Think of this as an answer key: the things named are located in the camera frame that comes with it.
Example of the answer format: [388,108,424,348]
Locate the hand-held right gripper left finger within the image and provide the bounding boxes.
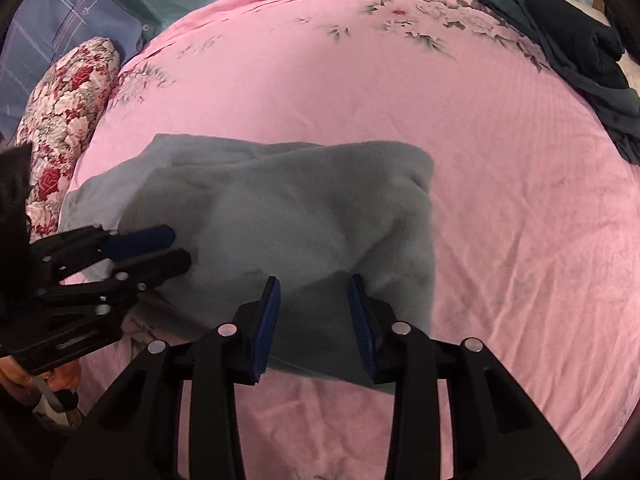
[55,276,282,480]

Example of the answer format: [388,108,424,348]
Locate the dark teal garment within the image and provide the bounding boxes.
[472,0,640,166]

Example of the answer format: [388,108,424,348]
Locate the red floral quilt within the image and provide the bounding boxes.
[15,37,121,243]

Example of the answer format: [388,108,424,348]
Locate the blue plaid cloth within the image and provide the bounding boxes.
[0,0,151,136]

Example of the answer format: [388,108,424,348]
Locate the pink floral bedsheet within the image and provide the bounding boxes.
[55,0,640,480]

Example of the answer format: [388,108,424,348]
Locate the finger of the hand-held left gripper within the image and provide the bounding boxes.
[42,249,193,315]
[30,224,176,281]

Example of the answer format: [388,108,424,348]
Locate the navy folded garment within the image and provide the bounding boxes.
[525,0,626,91]

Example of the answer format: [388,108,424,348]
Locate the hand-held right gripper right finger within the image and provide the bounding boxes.
[347,274,581,480]

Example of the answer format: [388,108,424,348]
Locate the white quilted pillow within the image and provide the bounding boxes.
[575,0,640,93]

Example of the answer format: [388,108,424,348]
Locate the grey pants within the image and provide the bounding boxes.
[60,134,436,388]

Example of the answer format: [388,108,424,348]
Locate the person's left hand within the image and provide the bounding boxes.
[0,357,82,406]

